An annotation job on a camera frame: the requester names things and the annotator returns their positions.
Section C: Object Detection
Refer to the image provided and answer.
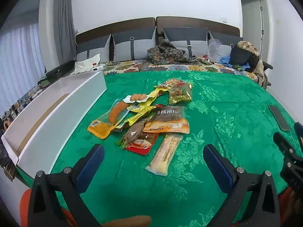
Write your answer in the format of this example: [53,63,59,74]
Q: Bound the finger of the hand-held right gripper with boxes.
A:
[273,132,303,168]
[294,122,303,145]

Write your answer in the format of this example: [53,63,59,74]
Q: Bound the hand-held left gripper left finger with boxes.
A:
[28,144,105,227]

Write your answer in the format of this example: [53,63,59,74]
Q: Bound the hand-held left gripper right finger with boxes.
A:
[203,144,281,227]

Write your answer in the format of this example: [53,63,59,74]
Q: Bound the yellow sausage packet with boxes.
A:
[87,99,133,139]

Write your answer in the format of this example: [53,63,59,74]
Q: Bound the brown fish snack packet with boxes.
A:
[116,120,149,149]

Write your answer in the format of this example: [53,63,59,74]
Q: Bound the pale wafer bar packet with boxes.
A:
[145,134,183,176]

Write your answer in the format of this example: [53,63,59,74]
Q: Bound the red fish snack packet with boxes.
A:
[125,132,159,156]

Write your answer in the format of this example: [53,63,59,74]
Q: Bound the dark and orange walnut packet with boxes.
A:
[143,105,190,134]

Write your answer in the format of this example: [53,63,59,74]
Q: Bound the long yellow snack packet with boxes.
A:
[122,104,164,126]

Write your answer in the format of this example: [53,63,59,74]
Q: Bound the white cardboard box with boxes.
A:
[1,71,107,178]

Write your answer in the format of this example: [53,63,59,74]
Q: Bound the gold packet of brown balls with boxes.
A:
[169,82,194,105]

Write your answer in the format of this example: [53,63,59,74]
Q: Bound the yellow-edged meatball packet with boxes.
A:
[123,88,166,113]

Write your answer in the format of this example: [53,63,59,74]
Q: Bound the orange ball snack packet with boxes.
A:
[155,79,188,91]

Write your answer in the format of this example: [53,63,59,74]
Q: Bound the black smartphone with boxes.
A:
[267,105,291,132]

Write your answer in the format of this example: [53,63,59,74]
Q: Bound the green patterned blanket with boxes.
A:
[51,70,303,227]

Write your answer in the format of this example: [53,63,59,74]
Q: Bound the orange ribbed cloth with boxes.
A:
[20,189,79,227]

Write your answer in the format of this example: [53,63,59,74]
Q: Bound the group of cosmetic bottles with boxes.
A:
[0,85,46,128]

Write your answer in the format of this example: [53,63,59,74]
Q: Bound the black bag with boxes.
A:
[229,46,260,73]

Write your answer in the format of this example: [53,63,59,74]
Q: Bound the pile of clothes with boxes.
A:
[237,40,269,88]

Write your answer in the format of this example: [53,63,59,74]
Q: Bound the blue cloth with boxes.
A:
[217,54,250,72]

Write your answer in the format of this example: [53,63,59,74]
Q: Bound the white plastic bag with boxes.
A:
[74,54,102,73]

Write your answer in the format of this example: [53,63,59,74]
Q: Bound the floral bedsheet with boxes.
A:
[102,59,268,88]

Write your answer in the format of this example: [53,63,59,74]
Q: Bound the red and green wrappers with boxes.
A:
[194,55,212,65]

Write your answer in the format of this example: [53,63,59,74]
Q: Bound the clear plastic bag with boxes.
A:
[207,38,223,62]

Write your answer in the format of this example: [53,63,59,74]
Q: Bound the white door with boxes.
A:
[237,0,270,62]

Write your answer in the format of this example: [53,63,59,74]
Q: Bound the white sheer curtain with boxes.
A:
[0,23,46,114]

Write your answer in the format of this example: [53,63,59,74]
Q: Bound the dark floral patterned cloth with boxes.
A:
[147,39,194,65]

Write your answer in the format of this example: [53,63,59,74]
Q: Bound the grey curtain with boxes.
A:
[53,0,77,63]

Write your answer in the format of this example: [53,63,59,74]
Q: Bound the grey strapped cushion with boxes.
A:
[76,34,112,63]
[112,26,157,62]
[208,31,244,53]
[162,27,209,58]

